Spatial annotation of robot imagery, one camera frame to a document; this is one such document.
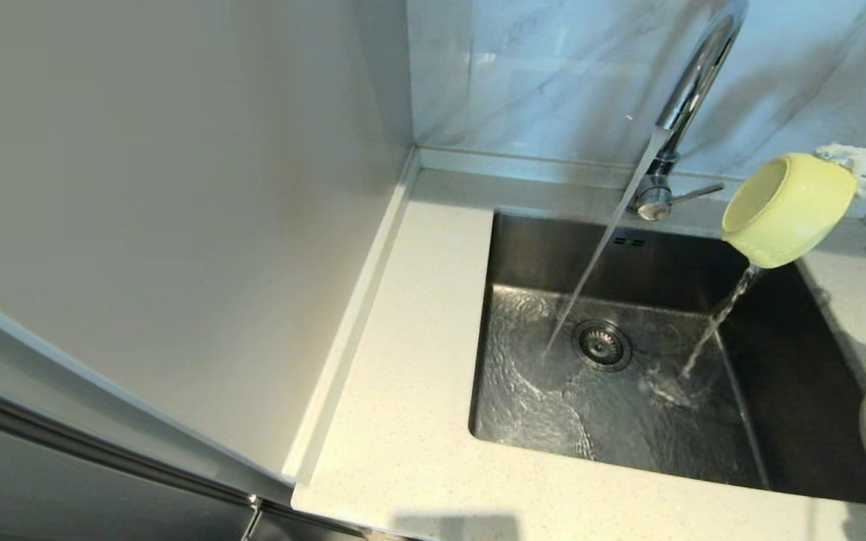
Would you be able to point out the pale yellow bowl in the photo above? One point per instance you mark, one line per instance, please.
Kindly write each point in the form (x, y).
(801, 214)

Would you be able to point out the stainless steel sink basin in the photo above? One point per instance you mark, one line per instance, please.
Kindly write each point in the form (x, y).
(523, 428)

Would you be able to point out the chrome gooseneck kitchen faucet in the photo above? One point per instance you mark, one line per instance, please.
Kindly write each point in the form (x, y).
(692, 90)

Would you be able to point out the round metal drain strainer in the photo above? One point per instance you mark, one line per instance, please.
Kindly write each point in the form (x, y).
(602, 346)

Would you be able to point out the white tall side panel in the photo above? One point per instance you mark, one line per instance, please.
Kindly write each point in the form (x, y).
(177, 188)

